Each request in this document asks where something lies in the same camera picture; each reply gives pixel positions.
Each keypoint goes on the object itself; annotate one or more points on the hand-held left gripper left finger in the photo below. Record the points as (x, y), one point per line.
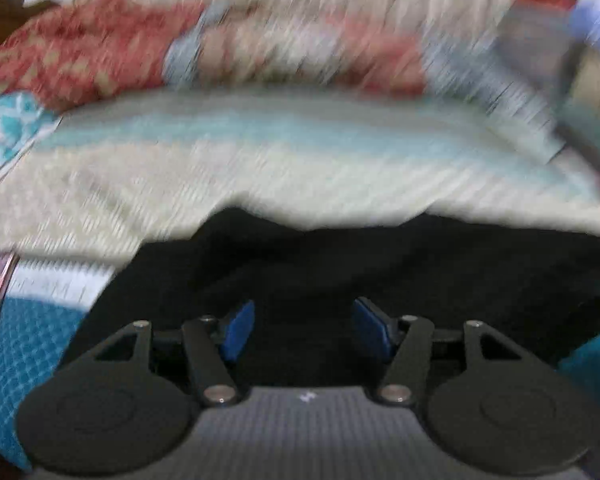
(238, 332)

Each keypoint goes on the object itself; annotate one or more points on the teal patterned bedsheet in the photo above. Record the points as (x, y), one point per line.
(25, 360)

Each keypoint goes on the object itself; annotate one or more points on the black pants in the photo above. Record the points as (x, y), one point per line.
(330, 260)

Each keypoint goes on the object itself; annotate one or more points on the teal lattice print cloth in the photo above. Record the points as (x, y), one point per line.
(5, 130)

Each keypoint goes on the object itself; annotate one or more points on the wooden headboard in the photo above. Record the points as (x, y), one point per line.
(0, 20)

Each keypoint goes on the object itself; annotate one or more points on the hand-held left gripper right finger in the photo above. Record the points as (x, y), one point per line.
(370, 330)

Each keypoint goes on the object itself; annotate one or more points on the cluttered bedside shelf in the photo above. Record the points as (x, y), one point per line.
(565, 55)

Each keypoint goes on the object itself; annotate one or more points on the red patterned quilt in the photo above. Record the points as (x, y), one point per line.
(100, 50)

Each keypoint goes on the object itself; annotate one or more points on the cream zigzag striped blanket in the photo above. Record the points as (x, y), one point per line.
(260, 160)

